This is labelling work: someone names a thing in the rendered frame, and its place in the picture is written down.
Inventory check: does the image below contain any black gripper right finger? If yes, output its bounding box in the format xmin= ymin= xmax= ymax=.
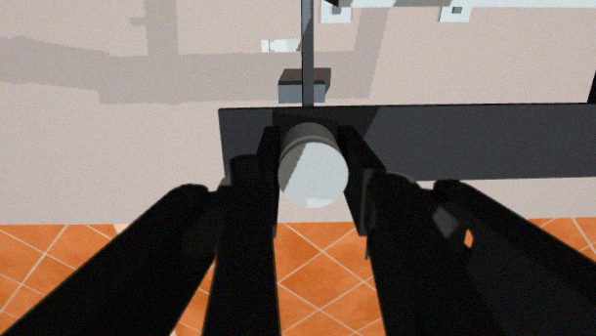
xmin=337 ymin=125 xmax=596 ymax=336

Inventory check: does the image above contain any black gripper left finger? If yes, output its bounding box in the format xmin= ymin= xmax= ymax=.
xmin=0 ymin=126 xmax=281 ymax=336

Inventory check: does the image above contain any grey metal cylinder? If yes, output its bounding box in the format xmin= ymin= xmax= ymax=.
xmin=277 ymin=122 xmax=349 ymax=208

